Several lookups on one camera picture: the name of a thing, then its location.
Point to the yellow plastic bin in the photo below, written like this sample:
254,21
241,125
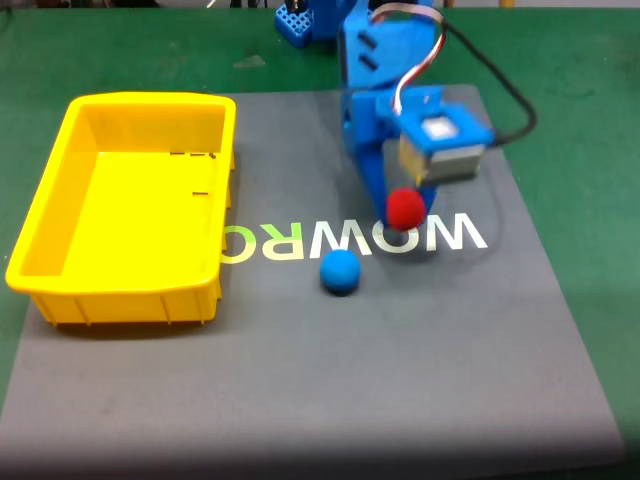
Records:
145,220

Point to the green table mat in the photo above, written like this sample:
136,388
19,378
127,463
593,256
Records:
575,75

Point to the blue foam ball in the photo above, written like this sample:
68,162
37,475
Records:
340,272

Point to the red foam ball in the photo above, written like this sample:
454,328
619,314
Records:
406,209

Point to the grey mat with lettering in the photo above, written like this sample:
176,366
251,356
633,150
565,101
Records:
350,360

